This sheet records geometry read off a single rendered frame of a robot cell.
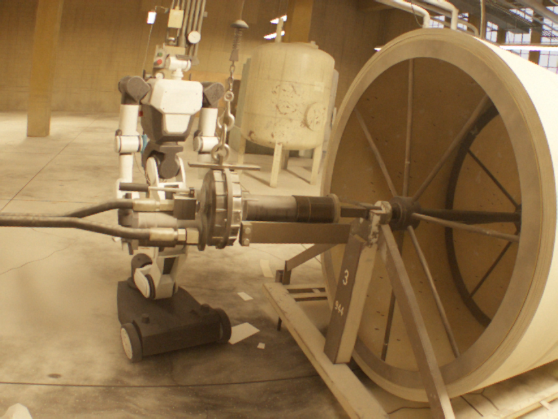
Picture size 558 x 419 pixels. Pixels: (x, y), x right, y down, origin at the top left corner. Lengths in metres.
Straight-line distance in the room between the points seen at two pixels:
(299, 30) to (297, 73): 4.65
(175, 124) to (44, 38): 8.42
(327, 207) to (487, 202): 2.03
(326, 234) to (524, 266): 0.77
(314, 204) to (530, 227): 0.82
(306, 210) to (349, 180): 1.05
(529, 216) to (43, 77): 9.80
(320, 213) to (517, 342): 0.89
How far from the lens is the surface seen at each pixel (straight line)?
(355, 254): 1.81
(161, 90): 1.99
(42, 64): 10.22
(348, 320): 1.92
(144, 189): 1.51
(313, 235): 1.62
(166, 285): 2.27
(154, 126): 2.03
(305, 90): 6.19
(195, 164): 1.49
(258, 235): 1.55
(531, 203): 1.38
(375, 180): 2.73
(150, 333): 2.12
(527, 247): 1.38
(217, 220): 1.44
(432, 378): 1.55
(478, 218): 2.23
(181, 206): 1.51
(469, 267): 3.23
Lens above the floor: 1.34
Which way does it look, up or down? 15 degrees down
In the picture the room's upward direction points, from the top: 8 degrees clockwise
